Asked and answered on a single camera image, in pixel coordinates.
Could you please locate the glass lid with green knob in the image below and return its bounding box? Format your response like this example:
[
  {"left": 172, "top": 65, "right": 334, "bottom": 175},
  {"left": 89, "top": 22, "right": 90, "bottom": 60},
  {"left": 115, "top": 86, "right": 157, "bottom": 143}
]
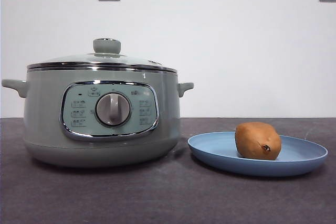
[{"left": 27, "top": 38, "right": 178, "bottom": 74}]

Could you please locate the brown potato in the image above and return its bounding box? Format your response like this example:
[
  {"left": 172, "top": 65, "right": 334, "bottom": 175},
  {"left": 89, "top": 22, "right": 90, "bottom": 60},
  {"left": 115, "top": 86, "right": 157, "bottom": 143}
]
[{"left": 235, "top": 122, "right": 282, "bottom": 161}]

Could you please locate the blue round plate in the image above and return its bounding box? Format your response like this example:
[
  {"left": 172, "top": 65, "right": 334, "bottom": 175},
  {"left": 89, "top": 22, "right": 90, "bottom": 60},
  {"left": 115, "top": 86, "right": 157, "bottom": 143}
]
[{"left": 187, "top": 131, "right": 329, "bottom": 177}]

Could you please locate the green electric steamer pot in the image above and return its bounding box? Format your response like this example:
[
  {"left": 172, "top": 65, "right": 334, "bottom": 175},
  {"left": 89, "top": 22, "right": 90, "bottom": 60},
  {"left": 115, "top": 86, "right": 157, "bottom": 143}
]
[{"left": 1, "top": 68, "right": 194, "bottom": 168}]

